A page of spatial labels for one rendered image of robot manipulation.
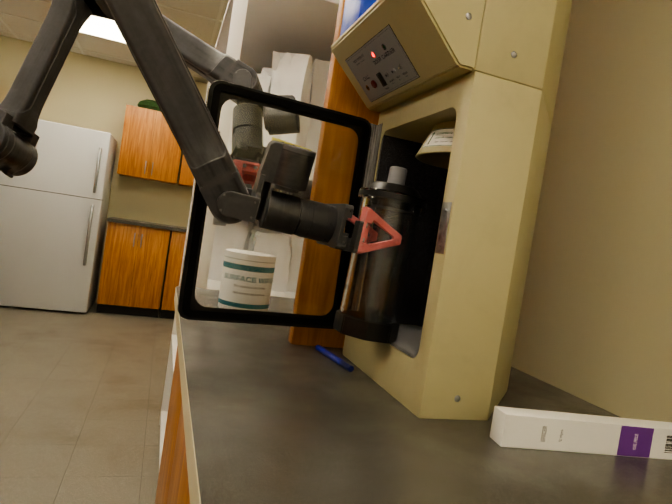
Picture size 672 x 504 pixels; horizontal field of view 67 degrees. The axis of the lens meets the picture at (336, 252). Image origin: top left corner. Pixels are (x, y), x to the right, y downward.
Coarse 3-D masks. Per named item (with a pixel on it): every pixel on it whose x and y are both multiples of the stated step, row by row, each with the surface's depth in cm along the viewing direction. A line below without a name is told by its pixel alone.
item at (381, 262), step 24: (360, 216) 80; (384, 216) 76; (408, 216) 77; (384, 240) 76; (408, 240) 78; (360, 264) 78; (384, 264) 76; (408, 264) 80; (360, 288) 77; (384, 288) 77; (360, 312) 77; (384, 312) 77
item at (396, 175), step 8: (392, 168) 80; (400, 168) 79; (392, 176) 80; (400, 176) 80; (376, 184) 78; (384, 184) 77; (392, 184) 77; (400, 184) 80; (400, 192) 76; (408, 192) 77; (416, 192) 78
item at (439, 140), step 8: (440, 128) 80; (448, 128) 79; (432, 136) 81; (440, 136) 79; (448, 136) 78; (424, 144) 82; (432, 144) 80; (440, 144) 78; (448, 144) 77; (424, 152) 81; (432, 152) 79; (440, 152) 78; (448, 152) 77; (424, 160) 89; (432, 160) 90; (440, 160) 91; (448, 160) 92
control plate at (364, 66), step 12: (384, 36) 76; (360, 48) 84; (372, 48) 81; (396, 48) 76; (348, 60) 90; (360, 60) 87; (372, 60) 83; (384, 60) 80; (396, 60) 78; (408, 60) 75; (360, 72) 89; (372, 72) 86; (384, 72) 83; (396, 72) 80; (408, 72) 77; (360, 84) 92; (396, 84) 82; (372, 96) 91
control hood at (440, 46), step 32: (384, 0) 71; (416, 0) 65; (448, 0) 65; (480, 0) 67; (352, 32) 83; (416, 32) 69; (448, 32) 66; (416, 64) 74; (448, 64) 68; (384, 96) 88
